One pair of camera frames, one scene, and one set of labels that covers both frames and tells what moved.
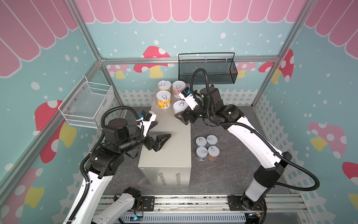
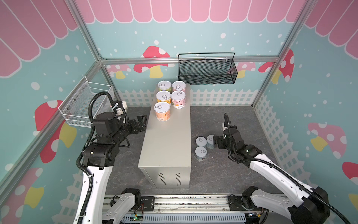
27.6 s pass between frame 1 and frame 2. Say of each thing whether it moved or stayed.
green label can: stayed
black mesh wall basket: stayed
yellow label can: stayed
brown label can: moved
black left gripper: moved
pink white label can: moved
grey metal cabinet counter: stayed
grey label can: stayed
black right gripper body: moved
